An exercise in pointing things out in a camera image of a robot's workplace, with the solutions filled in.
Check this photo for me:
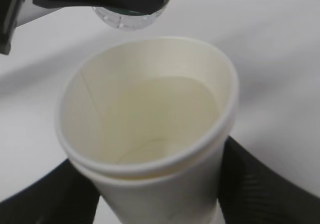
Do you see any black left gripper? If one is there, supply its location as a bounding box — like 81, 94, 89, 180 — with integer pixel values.
0, 0, 25, 55

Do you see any white paper cup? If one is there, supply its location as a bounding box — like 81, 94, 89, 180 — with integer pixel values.
55, 37, 239, 224

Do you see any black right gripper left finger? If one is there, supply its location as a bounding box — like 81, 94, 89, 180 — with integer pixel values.
0, 160, 100, 224

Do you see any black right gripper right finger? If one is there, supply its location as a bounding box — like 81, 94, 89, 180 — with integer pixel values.
218, 137, 320, 224

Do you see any clear water bottle green label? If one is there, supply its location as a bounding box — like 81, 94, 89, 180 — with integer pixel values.
92, 0, 170, 31

